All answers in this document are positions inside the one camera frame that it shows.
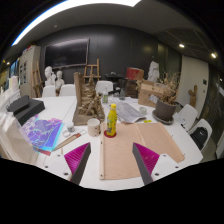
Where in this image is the small black box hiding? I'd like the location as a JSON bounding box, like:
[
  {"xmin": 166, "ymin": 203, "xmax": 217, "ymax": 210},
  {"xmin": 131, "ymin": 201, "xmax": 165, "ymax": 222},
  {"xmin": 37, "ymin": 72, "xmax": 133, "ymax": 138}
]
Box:
[{"xmin": 6, "ymin": 94, "xmax": 30, "ymax": 114}]

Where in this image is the long ceiling light strip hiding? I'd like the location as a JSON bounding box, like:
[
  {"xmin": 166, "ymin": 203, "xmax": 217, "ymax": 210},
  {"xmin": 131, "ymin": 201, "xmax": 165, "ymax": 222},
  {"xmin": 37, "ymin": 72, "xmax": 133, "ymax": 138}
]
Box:
[{"xmin": 11, "ymin": 0, "xmax": 143, "ymax": 47}]

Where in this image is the dry plant in grey pot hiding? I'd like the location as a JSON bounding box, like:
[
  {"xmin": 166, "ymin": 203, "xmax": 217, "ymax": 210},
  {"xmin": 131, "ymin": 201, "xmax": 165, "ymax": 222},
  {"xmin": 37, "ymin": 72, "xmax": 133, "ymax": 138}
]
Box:
[{"xmin": 152, "ymin": 71, "xmax": 181, "ymax": 126}]

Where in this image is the red box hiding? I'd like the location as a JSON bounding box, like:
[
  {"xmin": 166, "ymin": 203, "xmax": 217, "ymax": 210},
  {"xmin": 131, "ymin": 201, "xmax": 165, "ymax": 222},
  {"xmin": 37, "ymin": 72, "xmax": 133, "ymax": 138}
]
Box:
[{"xmin": 125, "ymin": 67, "xmax": 145, "ymax": 81}]

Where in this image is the black wall screen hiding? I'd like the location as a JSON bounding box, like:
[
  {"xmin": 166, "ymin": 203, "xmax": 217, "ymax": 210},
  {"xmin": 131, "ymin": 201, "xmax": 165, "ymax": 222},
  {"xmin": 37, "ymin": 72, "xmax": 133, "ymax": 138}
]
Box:
[{"xmin": 44, "ymin": 38, "xmax": 90, "ymax": 70}]

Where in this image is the newspaper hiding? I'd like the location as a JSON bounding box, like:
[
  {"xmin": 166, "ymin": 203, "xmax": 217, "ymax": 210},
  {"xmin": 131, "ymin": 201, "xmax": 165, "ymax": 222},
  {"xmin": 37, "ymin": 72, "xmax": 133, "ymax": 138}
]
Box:
[{"xmin": 113, "ymin": 98, "xmax": 148, "ymax": 124}]

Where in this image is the flat round red coaster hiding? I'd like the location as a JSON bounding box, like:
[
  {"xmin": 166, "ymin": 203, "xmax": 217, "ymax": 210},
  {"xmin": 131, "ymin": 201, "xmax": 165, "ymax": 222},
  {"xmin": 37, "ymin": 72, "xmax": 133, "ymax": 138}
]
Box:
[{"xmin": 103, "ymin": 129, "xmax": 118, "ymax": 139}]

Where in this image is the light wooden drawing board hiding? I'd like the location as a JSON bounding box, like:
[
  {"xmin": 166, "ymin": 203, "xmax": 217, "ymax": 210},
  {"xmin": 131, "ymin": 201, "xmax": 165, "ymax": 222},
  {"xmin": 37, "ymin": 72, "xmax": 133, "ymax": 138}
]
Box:
[{"xmin": 99, "ymin": 121, "xmax": 186, "ymax": 181}]

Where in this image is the purple and teal painting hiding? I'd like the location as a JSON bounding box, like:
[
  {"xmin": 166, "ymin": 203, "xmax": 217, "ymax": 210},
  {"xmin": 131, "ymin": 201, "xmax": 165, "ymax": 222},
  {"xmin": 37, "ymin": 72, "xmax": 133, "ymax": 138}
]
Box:
[{"xmin": 21, "ymin": 114, "xmax": 64, "ymax": 156}]

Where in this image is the black backpack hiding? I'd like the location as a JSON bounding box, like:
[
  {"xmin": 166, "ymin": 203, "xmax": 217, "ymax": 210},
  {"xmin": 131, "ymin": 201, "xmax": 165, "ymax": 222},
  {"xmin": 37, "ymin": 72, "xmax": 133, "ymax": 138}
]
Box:
[{"xmin": 191, "ymin": 126, "xmax": 210, "ymax": 148}]

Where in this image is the white plaster bust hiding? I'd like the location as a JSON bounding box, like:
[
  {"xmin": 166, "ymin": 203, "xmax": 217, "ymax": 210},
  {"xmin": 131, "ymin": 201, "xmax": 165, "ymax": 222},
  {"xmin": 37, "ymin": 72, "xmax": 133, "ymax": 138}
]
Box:
[
  {"xmin": 54, "ymin": 70, "xmax": 66, "ymax": 93},
  {"xmin": 44, "ymin": 65, "xmax": 57, "ymax": 87}
]

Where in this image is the white spotted mug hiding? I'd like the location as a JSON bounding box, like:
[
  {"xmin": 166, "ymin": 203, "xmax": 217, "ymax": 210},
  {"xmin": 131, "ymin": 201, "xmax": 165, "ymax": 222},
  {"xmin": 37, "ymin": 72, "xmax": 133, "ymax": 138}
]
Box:
[{"xmin": 86, "ymin": 117, "xmax": 102, "ymax": 138}]

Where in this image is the small white-lidded jar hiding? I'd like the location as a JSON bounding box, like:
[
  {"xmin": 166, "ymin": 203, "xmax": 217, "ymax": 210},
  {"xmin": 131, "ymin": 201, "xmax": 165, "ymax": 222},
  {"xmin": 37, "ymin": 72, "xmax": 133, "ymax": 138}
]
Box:
[{"xmin": 65, "ymin": 121, "xmax": 75, "ymax": 133}]

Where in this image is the white chair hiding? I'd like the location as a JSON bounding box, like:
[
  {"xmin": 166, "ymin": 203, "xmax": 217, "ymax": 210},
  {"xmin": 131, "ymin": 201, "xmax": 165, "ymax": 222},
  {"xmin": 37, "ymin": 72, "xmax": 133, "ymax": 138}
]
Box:
[
  {"xmin": 176, "ymin": 103, "xmax": 199, "ymax": 131},
  {"xmin": 95, "ymin": 80, "xmax": 114, "ymax": 94},
  {"xmin": 59, "ymin": 83, "xmax": 77, "ymax": 98},
  {"xmin": 188, "ymin": 118, "xmax": 213, "ymax": 152},
  {"xmin": 41, "ymin": 85, "xmax": 57, "ymax": 98}
]

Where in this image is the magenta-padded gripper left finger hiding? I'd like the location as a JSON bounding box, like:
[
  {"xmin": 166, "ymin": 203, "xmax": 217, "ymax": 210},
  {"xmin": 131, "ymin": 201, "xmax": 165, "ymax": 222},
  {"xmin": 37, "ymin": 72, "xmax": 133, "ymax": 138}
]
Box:
[{"xmin": 42, "ymin": 142, "xmax": 92, "ymax": 186}]

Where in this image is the beige cabinet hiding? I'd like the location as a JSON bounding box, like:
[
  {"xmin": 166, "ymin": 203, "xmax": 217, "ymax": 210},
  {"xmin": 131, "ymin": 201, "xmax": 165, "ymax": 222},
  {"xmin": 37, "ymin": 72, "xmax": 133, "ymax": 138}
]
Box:
[{"xmin": 18, "ymin": 45, "xmax": 43, "ymax": 98}]

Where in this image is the brown carved wood sculpture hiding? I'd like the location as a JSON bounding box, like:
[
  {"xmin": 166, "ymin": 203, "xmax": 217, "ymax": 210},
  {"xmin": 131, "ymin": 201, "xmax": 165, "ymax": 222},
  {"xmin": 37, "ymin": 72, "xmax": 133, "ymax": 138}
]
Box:
[{"xmin": 72, "ymin": 71, "xmax": 106, "ymax": 127}]

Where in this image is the clear bottle with green label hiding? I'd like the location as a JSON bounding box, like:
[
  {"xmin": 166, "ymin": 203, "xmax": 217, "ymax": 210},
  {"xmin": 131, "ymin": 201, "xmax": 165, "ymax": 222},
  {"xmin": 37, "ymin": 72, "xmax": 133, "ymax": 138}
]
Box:
[{"xmin": 102, "ymin": 84, "xmax": 110, "ymax": 104}]

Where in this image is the large black box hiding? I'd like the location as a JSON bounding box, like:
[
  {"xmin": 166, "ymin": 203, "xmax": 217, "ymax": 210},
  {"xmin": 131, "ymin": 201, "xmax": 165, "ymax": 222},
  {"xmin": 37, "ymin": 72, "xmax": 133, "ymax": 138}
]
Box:
[{"xmin": 13, "ymin": 98, "xmax": 46, "ymax": 126}]

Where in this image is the wooden easel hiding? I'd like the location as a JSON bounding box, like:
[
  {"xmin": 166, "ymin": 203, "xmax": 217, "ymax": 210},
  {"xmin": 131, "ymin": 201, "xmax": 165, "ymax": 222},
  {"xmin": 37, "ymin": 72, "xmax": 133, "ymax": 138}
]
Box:
[
  {"xmin": 83, "ymin": 58, "xmax": 102, "ymax": 83},
  {"xmin": 31, "ymin": 59, "xmax": 44, "ymax": 98}
]

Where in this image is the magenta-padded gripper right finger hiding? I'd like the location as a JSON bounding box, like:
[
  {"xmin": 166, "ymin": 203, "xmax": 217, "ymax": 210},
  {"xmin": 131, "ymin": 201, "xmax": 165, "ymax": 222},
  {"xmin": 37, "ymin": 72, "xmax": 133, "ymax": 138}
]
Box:
[{"xmin": 131, "ymin": 142, "xmax": 183, "ymax": 186}]

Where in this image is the cardboard box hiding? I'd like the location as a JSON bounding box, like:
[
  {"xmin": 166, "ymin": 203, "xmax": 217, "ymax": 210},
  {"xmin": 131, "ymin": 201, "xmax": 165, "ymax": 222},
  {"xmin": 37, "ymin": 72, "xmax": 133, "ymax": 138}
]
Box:
[{"xmin": 137, "ymin": 79, "xmax": 166, "ymax": 108}]

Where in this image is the yellow drink bottle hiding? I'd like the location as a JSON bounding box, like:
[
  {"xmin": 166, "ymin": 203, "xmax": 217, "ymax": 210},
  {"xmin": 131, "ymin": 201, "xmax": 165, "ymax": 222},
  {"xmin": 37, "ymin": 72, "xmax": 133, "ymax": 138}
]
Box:
[{"xmin": 105, "ymin": 103, "xmax": 118, "ymax": 137}]

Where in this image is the white plaster statue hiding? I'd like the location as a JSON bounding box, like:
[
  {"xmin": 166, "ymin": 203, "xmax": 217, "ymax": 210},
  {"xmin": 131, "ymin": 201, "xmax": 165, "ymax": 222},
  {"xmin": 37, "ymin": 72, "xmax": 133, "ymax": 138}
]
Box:
[{"xmin": 147, "ymin": 60, "xmax": 160, "ymax": 83}]

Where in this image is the wooden figure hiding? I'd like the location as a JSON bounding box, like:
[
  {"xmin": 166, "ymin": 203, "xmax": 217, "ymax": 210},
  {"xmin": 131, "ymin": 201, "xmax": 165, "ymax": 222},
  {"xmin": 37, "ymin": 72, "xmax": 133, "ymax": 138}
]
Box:
[{"xmin": 187, "ymin": 84, "xmax": 198, "ymax": 108}]

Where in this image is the wooden-handled palette knife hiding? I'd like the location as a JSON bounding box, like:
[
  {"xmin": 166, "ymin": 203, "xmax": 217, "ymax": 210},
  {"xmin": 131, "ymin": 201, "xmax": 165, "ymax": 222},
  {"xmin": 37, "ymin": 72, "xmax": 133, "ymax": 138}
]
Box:
[{"xmin": 52, "ymin": 129, "xmax": 88, "ymax": 153}]

